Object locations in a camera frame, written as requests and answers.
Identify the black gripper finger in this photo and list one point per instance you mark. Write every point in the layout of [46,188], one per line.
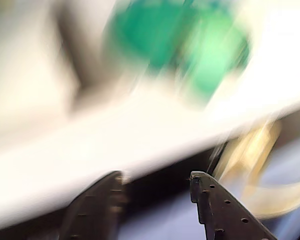
[222,215]
[95,215]

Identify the dark green round recipient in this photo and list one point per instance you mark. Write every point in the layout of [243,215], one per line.
[145,30]

